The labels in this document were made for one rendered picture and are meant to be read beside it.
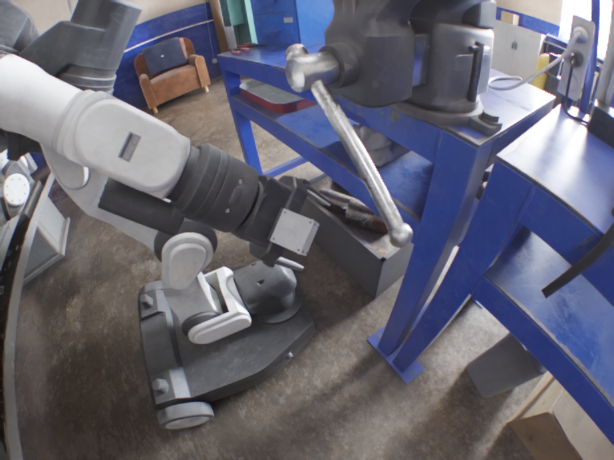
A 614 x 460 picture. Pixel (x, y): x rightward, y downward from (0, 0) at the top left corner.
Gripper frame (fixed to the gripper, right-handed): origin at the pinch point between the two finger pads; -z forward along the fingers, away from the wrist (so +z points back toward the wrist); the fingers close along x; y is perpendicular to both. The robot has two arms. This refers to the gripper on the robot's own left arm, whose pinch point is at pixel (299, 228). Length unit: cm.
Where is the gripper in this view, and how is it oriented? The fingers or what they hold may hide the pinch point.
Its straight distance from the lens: 40.0
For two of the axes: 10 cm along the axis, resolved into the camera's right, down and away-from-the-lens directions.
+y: 6.1, 2.3, -7.6
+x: -3.9, 9.2, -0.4
